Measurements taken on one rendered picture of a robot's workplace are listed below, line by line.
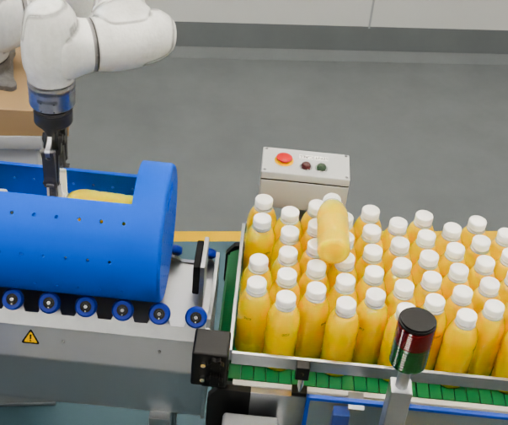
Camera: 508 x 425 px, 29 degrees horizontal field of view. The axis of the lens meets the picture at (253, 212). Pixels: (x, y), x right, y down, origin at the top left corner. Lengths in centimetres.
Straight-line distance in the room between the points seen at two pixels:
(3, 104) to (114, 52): 65
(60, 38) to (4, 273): 47
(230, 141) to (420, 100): 102
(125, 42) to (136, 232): 35
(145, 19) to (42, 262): 50
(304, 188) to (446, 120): 249
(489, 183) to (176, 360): 246
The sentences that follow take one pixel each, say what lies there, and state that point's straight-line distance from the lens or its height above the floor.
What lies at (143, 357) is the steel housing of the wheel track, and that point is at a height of 86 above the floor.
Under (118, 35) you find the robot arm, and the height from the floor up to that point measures 149.
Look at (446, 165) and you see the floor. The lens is 430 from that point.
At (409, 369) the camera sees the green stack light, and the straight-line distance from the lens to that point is 165.
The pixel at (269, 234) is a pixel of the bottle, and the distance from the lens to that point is 206.
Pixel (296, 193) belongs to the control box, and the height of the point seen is 105.
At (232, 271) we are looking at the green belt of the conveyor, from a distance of 219.
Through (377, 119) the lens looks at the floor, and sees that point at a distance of 452.
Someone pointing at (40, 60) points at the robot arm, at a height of 146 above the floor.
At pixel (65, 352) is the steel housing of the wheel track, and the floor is 86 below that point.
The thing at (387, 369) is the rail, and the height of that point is 98.
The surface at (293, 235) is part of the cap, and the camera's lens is 202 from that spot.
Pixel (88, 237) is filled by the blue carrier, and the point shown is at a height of 116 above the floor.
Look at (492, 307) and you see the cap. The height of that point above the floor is 108.
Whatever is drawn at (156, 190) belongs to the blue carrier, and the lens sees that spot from 186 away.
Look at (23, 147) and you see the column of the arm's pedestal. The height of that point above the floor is 97.
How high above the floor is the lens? 234
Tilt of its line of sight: 38 degrees down
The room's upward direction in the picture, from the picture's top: 6 degrees clockwise
